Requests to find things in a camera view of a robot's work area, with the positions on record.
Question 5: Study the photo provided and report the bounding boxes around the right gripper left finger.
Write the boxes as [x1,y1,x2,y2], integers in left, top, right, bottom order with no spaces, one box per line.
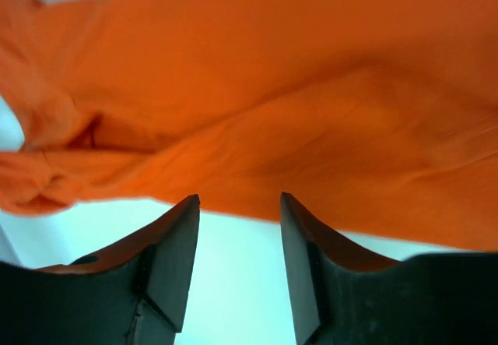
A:
[1,195,200,344]

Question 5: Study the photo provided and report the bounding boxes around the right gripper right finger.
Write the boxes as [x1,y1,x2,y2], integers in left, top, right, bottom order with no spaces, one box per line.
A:
[280,193,497,345]

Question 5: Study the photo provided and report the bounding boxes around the orange t shirt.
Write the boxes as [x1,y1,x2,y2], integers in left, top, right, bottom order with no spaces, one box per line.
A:
[1,0,497,251]

